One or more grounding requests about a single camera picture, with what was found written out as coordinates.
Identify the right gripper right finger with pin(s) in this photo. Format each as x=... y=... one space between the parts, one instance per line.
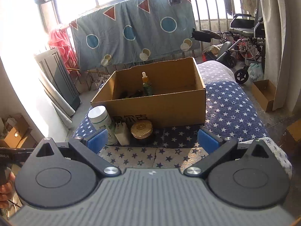
x=218 y=149

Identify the green dropper bottle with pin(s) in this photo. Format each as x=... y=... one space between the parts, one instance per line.
x=147 y=85

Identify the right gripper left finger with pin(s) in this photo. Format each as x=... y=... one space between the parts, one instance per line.
x=83 y=149

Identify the brown cardboard box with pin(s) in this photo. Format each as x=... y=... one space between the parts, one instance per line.
x=179 y=94

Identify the white power adapter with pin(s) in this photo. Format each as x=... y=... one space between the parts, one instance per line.
x=122 y=134

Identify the small cardboard box on floor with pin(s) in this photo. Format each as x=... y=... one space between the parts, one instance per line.
x=264 y=92

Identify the blue star-patterned cushion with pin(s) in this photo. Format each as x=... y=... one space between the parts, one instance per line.
x=229 y=113

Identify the grey-green door panel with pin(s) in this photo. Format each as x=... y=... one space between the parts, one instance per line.
x=58 y=85

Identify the white supplement bottle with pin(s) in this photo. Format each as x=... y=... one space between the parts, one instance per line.
x=101 y=119

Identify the beige curtain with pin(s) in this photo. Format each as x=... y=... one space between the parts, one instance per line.
x=282 y=61

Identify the person's left hand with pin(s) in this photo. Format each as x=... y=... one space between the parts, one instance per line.
x=7 y=191

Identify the blue patterned hanging sheet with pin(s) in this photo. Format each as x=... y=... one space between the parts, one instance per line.
x=133 y=31

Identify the gold-lidded dark jar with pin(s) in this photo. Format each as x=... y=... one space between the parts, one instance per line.
x=142 y=129

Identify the pink hanging cloth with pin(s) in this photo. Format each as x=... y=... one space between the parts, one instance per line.
x=60 y=40

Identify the black wheelchair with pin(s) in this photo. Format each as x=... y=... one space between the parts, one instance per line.
x=245 y=37

